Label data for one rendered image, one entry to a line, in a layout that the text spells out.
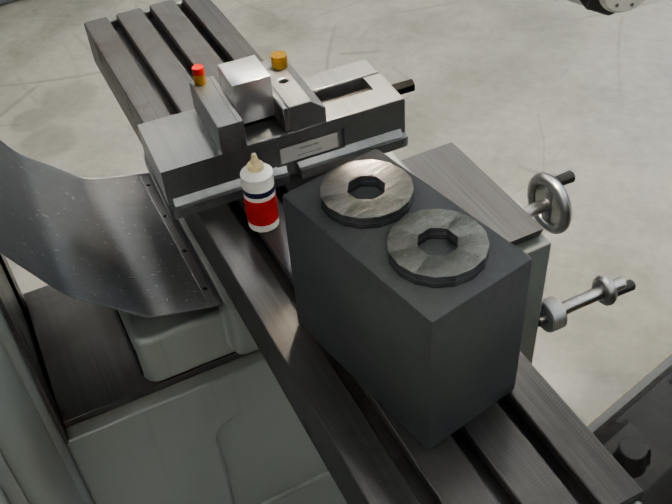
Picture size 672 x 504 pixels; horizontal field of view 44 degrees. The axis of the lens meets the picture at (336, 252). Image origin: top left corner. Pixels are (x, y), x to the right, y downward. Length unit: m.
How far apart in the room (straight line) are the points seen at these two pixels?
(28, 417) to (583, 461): 0.64
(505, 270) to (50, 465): 0.67
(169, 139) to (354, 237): 0.43
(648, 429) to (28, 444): 0.84
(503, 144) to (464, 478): 2.04
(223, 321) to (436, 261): 0.48
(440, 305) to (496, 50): 2.61
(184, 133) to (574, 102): 2.04
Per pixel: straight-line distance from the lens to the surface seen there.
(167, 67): 1.43
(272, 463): 1.43
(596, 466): 0.85
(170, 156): 1.11
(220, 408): 1.25
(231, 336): 1.14
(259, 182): 1.01
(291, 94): 1.11
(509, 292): 0.76
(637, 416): 1.32
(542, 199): 1.57
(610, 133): 2.88
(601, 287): 1.59
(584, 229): 2.49
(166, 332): 1.13
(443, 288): 0.72
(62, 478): 1.20
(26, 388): 1.08
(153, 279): 1.12
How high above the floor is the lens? 1.62
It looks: 43 degrees down
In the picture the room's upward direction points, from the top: 4 degrees counter-clockwise
